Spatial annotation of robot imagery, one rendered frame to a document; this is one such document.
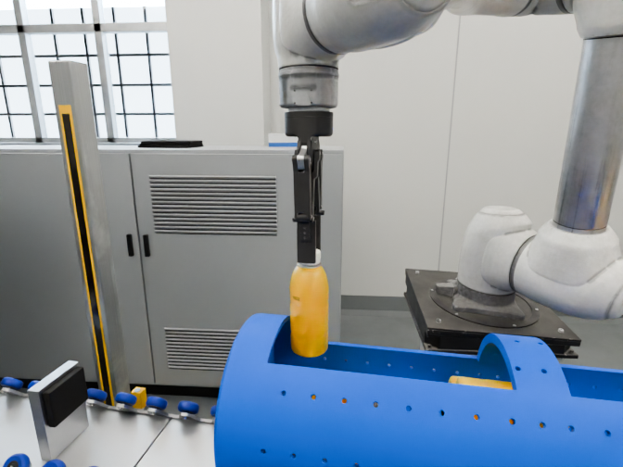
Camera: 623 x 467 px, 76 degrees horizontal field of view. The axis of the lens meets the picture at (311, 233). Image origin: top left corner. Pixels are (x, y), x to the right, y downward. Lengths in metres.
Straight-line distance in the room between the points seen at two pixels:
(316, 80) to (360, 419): 0.47
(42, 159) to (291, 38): 2.03
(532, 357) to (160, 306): 2.01
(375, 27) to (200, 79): 2.68
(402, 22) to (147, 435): 0.88
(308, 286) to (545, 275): 0.58
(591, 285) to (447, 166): 2.44
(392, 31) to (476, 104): 2.93
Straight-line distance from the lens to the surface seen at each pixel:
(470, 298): 1.17
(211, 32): 3.13
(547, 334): 1.16
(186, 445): 0.94
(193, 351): 2.44
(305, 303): 0.66
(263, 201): 2.03
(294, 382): 0.60
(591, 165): 0.96
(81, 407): 1.02
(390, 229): 3.35
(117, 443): 0.99
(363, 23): 0.49
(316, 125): 0.60
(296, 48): 0.60
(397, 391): 0.59
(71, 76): 1.15
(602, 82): 0.94
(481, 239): 1.11
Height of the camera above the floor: 1.54
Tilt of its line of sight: 15 degrees down
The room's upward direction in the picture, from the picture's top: straight up
